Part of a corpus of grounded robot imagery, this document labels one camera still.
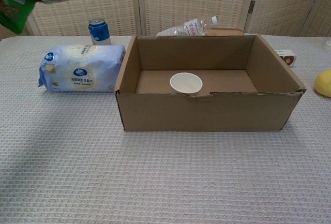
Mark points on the small white paper cup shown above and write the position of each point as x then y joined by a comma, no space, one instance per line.
186,83

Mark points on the lavender tissue pack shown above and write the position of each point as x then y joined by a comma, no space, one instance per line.
82,66

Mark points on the open brown cardboard box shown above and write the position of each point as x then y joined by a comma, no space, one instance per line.
207,112

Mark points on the white food box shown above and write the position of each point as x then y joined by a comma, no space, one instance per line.
288,57

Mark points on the clear plastic water bottle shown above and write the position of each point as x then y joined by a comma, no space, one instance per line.
191,28

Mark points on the pale woven tablecloth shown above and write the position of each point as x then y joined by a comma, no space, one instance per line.
165,177

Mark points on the blue and white drink can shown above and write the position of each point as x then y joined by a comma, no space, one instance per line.
99,32

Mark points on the yellow lemon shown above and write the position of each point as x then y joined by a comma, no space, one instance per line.
324,83

